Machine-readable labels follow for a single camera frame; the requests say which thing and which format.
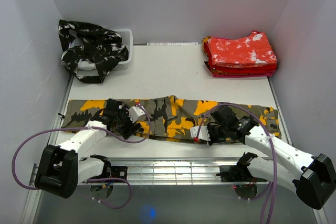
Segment aluminium rail frame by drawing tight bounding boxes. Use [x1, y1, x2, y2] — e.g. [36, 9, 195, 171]
[29, 157, 316, 187]

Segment black white camouflage trousers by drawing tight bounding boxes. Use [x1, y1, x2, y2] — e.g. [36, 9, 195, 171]
[58, 19, 130, 84]

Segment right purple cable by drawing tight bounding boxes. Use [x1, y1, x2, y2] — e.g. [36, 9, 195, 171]
[195, 102, 278, 224]

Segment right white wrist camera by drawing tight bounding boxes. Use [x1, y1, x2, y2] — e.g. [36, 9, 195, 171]
[190, 126, 211, 143]

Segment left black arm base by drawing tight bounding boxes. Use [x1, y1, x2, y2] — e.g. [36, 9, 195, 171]
[107, 166, 128, 180]

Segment purple cable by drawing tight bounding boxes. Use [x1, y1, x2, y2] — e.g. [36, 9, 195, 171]
[11, 102, 152, 210]
[195, 102, 278, 224]

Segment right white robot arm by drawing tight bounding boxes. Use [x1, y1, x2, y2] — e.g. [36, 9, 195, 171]
[203, 103, 335, 210]

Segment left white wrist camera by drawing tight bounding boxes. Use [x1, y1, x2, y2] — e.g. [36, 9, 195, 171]
[128, 104, 145, 123]

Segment white plastic basket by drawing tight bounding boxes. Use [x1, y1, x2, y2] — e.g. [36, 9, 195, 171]
[61, 28, 129, 72]

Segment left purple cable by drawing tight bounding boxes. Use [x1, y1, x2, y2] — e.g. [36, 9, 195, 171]
[11, 102, 152, 210]

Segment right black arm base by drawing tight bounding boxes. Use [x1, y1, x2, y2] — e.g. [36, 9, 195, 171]
[216, 165, 266, 182]

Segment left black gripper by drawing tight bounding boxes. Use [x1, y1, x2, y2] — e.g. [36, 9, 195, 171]
[114, 104, 141, 140]

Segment orange green camouflage trousers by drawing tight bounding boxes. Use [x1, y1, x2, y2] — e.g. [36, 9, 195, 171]
[60, 94, 282, 142]

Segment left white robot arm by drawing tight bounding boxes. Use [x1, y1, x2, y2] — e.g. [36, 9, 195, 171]
[34, 99, 145, 198]

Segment red folded trousers stack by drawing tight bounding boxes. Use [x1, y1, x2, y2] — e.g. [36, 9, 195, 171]
[202, 38, 277, 78]

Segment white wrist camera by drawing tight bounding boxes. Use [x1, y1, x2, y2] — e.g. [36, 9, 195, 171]
[190, 126, 211, 143]
[128, 104, 145, 123]

